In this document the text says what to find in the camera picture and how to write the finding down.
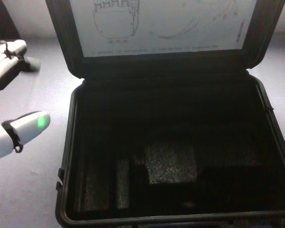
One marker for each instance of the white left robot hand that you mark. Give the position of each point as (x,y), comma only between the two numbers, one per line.
(7,61)

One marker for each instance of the black hard plastic case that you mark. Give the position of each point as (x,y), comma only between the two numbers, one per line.
(156,69)

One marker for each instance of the dark grey foam insert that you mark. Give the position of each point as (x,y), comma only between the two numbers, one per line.
(171,164)

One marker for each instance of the dark panel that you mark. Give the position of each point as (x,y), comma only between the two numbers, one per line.
(2,19)

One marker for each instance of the grey table cloth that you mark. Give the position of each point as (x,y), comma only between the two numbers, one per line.
(26,190)

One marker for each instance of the white printed paper sheet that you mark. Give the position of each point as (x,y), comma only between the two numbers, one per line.
(161,23)

